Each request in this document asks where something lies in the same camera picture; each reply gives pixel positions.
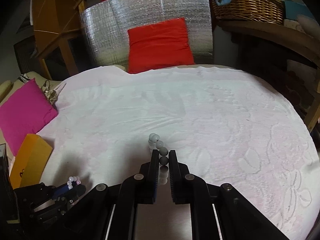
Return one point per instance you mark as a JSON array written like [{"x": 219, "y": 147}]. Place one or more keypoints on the red cushion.
[{"x": 160, "y": 45}]

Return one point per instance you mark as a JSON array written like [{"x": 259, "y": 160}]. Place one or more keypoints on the wooden shelf table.
[{"x": 285, "y": 58}]

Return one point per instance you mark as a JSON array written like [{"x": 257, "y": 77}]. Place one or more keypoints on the patterned beige cloth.
[{"x": 48, "y": 88}]

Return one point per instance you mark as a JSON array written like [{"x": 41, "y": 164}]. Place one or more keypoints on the wooden cabinet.
[{"x": 55, "y": 40}]

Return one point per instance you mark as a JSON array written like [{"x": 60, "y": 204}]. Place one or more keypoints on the teal box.
[{"x": 293, "y": 9}]

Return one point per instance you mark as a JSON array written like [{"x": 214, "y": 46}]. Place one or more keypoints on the pale pink embossed towel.
[{"x": 228, "y": 126}]

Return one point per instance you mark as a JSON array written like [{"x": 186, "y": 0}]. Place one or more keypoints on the orange cardboard box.
[{"x": 30, "y": 161}]

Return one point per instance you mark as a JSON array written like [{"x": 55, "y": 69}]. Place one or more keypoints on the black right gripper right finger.
[{"x": 211, "y": 212}]

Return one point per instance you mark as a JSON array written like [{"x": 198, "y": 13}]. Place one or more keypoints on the magenta cushion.
[{"x": 25, "y": 112}]

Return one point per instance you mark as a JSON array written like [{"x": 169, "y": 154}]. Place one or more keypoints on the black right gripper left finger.
[{"x": 117, "y": 211}]

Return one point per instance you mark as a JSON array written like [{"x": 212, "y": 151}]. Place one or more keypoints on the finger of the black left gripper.
[
  {"x": 71, "y": 196},
  {"x": 62, "y": 189}
]

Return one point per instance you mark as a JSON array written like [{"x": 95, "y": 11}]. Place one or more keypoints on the silver foil insulation sheet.
[{"x": 106, "y": 24}]

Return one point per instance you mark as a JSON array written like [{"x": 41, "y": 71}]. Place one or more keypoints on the wicker basket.
[{"x": 267, "y": 11}]

